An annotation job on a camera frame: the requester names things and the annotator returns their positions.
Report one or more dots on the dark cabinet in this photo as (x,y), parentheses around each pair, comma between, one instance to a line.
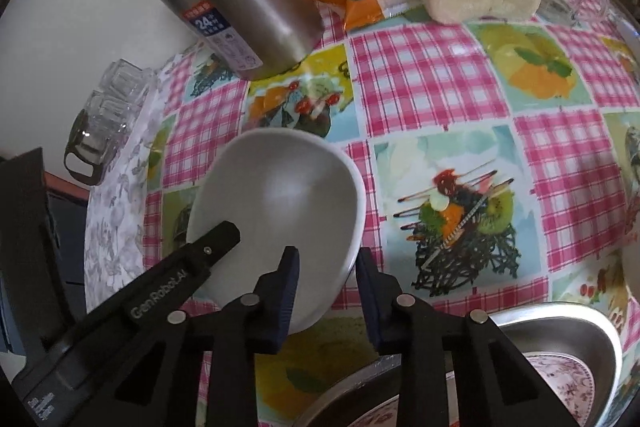
(30,232)

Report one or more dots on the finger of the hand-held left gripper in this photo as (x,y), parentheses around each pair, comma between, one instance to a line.
(215,243)

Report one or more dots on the reddish brown chair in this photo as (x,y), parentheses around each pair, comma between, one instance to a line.
(65,187)

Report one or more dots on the white leaf-pattern cloth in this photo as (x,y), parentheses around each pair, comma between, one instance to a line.
(115,217)

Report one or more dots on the pink checkered printed tablecloth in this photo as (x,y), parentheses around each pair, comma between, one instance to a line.
(440,72)

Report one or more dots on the clear glass cup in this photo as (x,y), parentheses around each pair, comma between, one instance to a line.
(555,4)

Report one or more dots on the floral patterned plate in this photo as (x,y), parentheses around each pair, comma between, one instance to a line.
(380,417)
(565,382)

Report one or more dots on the clear drinking glass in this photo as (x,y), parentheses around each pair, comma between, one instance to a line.
(107,112)
(122,79)

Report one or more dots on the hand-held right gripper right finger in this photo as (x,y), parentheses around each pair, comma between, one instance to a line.
(369,307)

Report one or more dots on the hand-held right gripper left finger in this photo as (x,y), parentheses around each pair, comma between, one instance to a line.
(289,302)

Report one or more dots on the white ceramic bowl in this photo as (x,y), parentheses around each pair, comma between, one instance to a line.
(290,187)

